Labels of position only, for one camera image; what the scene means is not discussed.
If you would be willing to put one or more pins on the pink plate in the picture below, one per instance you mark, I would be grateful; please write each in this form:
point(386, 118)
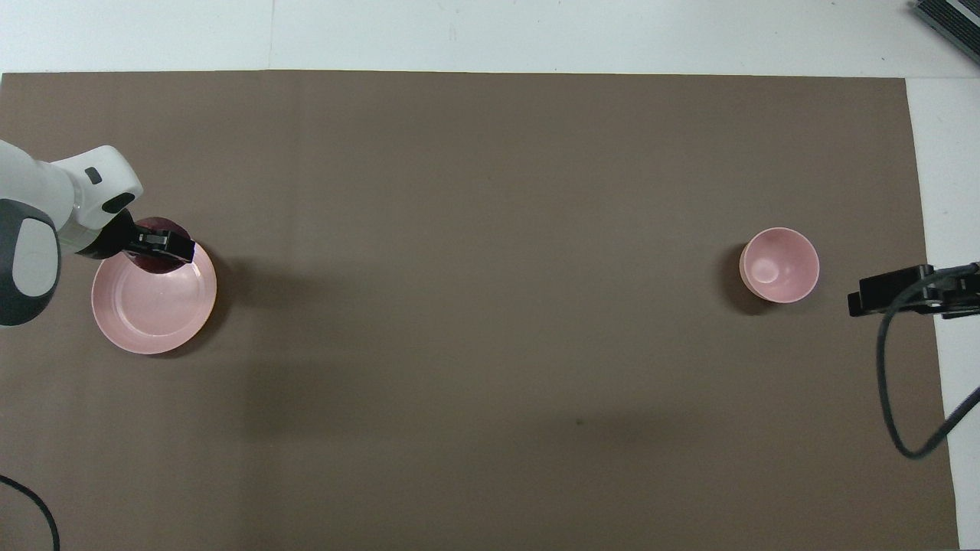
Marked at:
point(153, 306)

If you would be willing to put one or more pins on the pink bowl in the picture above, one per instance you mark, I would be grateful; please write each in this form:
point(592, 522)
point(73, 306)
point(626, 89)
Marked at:
point(781, 264)

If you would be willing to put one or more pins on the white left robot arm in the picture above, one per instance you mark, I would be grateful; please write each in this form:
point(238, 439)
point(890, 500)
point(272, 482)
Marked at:
point(31, 260)

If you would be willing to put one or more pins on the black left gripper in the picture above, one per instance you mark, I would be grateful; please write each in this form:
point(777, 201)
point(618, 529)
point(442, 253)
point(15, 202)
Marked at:
point(115, 236)

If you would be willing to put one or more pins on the brown table mat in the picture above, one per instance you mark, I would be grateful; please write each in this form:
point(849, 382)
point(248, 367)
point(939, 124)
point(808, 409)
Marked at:
point(459, 229)

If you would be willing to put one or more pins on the dark ribbed device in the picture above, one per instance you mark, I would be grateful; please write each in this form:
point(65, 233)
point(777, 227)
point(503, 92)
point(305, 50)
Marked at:
point(957, 15)

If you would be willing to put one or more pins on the dark red apple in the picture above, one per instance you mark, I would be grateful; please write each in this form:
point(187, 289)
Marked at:
point(161, 224)

